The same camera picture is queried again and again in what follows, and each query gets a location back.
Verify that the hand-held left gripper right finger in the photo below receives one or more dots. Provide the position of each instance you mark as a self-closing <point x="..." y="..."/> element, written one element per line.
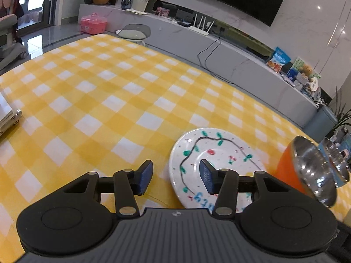
<point x="205" y="177"/>

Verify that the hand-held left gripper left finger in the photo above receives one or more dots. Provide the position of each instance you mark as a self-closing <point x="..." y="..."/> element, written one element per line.
<point x="145" y="176"/>

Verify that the white painted plate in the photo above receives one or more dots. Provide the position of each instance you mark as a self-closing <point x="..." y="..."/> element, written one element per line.
<point x="219" y="149"/>

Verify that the orange steel bowl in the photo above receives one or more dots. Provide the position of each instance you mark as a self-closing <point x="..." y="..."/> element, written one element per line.
<point x="285" y="167"/>

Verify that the blue steel bowl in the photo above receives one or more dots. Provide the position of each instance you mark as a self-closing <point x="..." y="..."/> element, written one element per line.
<point x="334" y="156"/>

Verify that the yellow checked mat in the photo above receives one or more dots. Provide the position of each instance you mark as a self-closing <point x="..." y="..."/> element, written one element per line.
<point x="109" y="101"/>

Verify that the grey television cabinet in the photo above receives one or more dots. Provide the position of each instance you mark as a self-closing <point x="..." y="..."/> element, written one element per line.
<point x="246" y="68"/>

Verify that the grey-blue bin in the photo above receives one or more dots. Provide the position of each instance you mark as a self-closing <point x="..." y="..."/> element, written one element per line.
<point x="320" y="122"/>

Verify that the blue snack bag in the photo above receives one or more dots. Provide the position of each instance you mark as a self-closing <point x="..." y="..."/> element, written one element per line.
<point x="278" y="59"/>

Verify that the green printed box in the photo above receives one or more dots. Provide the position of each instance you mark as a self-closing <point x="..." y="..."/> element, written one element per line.
<point x="300" y="70"/>

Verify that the grey round stool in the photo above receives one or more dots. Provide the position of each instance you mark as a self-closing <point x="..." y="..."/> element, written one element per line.
<point x="134" y="31"/>

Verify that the white router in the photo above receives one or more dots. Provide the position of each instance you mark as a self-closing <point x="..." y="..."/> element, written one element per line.
<point x="198" y="30"/>

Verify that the green potted plant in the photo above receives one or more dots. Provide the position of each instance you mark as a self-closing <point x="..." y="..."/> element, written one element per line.
<point x="341" y="115"/>

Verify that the pink plastic box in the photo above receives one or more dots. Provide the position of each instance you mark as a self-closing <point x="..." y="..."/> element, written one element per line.
<point x="93" y="23"/>

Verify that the pink photo card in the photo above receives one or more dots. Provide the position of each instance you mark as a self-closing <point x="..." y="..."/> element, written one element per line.
<point x="162" y="11"/>

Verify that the grey chair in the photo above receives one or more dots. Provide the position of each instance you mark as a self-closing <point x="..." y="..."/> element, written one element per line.
<point x="8" y="33"/>

